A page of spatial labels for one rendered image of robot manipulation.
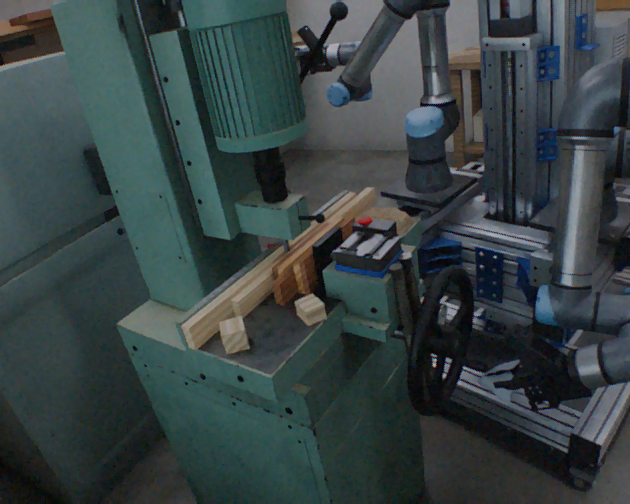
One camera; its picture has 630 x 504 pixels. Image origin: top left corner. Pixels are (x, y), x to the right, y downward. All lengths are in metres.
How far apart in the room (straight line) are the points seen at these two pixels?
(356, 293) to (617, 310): 0.47
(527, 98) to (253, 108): 0.83
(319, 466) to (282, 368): 0.30
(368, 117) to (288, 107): 3.70
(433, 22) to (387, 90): 2.86
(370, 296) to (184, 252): 0.43
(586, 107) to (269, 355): 0.67
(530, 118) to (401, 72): 2.96
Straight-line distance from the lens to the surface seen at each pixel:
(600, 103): 0.95
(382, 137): 4.62
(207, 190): 1.06
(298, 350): 0.90
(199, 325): 0.95
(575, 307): 1.02
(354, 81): 1.64
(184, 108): 1.02
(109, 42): 1.07
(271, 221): 1.03
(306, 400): 0.97
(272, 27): 0.91
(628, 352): 0.95
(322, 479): 1.14
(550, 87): 1.57
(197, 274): 1.16
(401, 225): 1.21
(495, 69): 1.52
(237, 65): 0.89
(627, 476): 1.89
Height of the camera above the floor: 1.45
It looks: 28 degrees down
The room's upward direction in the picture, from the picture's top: 11 degrees counter-clockwise
